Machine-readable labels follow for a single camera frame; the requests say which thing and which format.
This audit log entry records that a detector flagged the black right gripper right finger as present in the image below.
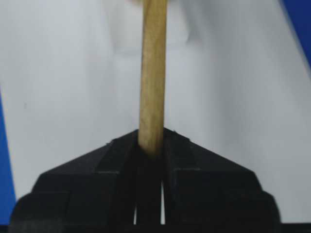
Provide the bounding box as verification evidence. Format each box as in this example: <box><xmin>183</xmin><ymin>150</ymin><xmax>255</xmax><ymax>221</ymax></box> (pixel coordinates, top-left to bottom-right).
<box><xmin>163</xmin><ymin>129</ymin><xmax>281</xmax><ymax>233</ymax></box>

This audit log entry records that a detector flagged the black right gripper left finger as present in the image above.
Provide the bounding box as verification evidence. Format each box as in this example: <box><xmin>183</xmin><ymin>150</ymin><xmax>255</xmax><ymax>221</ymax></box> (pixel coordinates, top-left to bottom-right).
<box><xmin>8</xmin><ymin>131</ymin><xmax>162</xmax><ymax>233</ymax></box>

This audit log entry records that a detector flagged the wooden mallet hammer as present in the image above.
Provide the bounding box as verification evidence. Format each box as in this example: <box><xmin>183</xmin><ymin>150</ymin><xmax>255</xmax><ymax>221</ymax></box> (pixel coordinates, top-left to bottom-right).
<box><xmin>138</xmin><ymin>0</ymin><xmax>168</xmax><ymax>160</ymax></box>

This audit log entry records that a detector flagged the white foam board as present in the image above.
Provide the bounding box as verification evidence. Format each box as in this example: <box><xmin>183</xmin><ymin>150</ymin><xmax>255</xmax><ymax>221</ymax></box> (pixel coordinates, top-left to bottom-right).
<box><xmin>0</xmin><ymin>0</ymin><xmax>311</xmax><ymax>224</ymax></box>

